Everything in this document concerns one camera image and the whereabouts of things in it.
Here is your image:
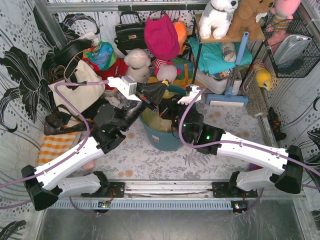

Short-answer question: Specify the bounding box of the yellow trash bag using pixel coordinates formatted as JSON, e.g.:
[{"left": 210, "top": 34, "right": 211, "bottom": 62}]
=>
[{"left": 140, "top": 89, "right": 180, "bottom": 133}]

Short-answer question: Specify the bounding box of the teal plastic trash bin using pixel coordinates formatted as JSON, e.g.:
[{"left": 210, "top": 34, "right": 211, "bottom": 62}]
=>
[{"left": 139, "top": 84, "right": 198, "bottom": 152}]

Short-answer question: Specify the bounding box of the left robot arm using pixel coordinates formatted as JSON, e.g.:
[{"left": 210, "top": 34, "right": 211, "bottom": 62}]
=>
[{"left": 21, "top": 80, "right": 169, "bottom": 211}]

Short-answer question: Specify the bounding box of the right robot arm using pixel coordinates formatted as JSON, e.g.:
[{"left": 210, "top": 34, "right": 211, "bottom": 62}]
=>
[{"left": 158, "top": 95, "right": 304, "bottom": 196}]

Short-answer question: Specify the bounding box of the rainbow striped bag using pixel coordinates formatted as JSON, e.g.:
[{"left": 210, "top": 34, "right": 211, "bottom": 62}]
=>
[{"left": 147, "top": 57, "right": 194, "bottom": 89}]

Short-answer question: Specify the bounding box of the cream canvas tote bag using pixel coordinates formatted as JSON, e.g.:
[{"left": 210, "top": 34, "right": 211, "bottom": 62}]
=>
[{"left": 49, "top": 60, "right": 105, "bottom": 115}]

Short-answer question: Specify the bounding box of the pink plush pig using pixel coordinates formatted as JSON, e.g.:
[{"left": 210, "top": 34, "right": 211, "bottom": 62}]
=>
[{"left": 153, "top": 58, "right": 181, "bottom": 83}]

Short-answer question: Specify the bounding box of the white plush lamb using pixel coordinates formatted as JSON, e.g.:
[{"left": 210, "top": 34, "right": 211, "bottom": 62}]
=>
[{"left": 124, "top": 48, "right": 151, "bottom": 84}]

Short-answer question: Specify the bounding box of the floral patterned floor mat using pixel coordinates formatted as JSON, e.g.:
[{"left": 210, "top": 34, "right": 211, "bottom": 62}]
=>
[{"left": 56, "top": 82, "right": 286, "bottom": 181}]

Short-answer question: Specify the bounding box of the red cloth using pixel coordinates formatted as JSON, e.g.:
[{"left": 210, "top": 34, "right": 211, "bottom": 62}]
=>
[{"left": 88, "top": 58, "right": 129, "bottom": 80}]

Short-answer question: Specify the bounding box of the blue lint roller mop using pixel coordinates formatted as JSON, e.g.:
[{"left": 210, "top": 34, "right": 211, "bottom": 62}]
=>
[{"left": 205, "top": 31, "right": 249, "bottom": 107}]

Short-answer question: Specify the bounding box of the pink glasses case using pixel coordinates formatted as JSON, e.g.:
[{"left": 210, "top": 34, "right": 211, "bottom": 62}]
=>
[{"left": 82, "top": 160, "right": 96, "bottom": 171}]

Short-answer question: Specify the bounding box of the brown patterned handbag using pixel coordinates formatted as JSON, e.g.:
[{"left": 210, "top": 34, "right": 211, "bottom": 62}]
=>
[{"left": 43, "top": 104, "right": 87, "bottom": 136}]

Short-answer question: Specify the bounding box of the colourful printed cloth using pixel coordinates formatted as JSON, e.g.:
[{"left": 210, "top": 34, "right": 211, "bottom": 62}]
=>
[{"left": 82, "top": 41, "right": 117, "bottom": 72}]

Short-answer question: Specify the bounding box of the black leather handbag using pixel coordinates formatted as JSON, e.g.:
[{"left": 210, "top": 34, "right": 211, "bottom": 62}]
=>
[{"left": 114, "top": 11, "right": 148, "bottom": 56}]

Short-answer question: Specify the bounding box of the teal folded cloth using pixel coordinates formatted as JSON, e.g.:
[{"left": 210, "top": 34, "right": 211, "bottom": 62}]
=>
[{"left": 188, "top": 37, "right": 253, "bottom": 75}]

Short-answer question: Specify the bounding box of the orange plush toy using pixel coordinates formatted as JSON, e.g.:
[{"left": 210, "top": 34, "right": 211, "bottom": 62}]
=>
[{"left": 173, "top": 21, "right": 187, "bottom": 55}]

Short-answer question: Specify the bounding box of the purple red sock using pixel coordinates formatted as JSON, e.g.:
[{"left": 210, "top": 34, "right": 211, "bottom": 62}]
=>
[{"left": 249, "top": 163, "right": 262, "bottom": 171}]

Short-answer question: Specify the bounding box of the orange checkered towel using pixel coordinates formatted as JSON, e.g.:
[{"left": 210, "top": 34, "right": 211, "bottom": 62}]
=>
[{"left": 37, "top": 132, "right": 81, "bottom": 165}]

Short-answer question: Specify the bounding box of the yellow plush duck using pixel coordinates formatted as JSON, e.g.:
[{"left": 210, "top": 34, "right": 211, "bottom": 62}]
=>
[{"left": 252, "top": 61, "right": 272, "bottom": 91}]

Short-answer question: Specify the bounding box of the wooden shelf rack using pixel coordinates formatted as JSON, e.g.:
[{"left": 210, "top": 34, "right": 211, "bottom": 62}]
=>
[{"left": 187, "top": 13, "right": 267, "bottom": 100}]

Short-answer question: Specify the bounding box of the white plush dog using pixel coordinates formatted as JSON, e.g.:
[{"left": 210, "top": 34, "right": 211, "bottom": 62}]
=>
[{"left": 199, "top": 0, "right": 239, "bottom": 40}]

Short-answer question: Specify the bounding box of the brown teddy bear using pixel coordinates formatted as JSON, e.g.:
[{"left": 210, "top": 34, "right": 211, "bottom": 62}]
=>
[{"left": 227, "top": 0, "right": 275, "bottom": 41}]

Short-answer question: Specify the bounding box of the silver foil pouch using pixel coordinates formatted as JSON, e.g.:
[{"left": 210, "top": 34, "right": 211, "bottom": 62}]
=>
[{"left": 273, "top": 34, "right": 313, "bottom": 65}]

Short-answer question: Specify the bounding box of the pink plush toy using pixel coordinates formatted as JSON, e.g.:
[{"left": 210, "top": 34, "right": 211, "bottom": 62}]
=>
[{"left": 265, "top": 0, "right": 301, "bottom": 46}]

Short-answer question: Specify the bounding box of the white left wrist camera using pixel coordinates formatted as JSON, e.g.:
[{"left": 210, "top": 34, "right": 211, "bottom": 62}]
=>
[{"left": 107, "top": 75, "right": 142, "bottom": 102}]

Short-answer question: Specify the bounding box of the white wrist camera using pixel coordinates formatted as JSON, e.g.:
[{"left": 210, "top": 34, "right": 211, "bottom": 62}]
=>
[
  {"left": 107, "top": 75, "right": 142, "bottom": 102},
  {"left": 177, "top": 84, "right": 205, "bottom": 105}
]

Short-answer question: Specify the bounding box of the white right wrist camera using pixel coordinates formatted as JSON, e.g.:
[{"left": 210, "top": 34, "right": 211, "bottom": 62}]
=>
[{"left": 177, "top": 84, "right": 205, "bottom": 105}]

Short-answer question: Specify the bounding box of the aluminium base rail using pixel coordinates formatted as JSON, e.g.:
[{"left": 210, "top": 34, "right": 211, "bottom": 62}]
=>
[{"left": 37, "top": 176, "right": 293, "bottom": 213}]

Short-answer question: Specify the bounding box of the black wire basket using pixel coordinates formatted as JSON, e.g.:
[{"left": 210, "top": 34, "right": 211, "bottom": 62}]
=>
[{"left": 261, "top": 12, "right": 320, "bottom": 79}]

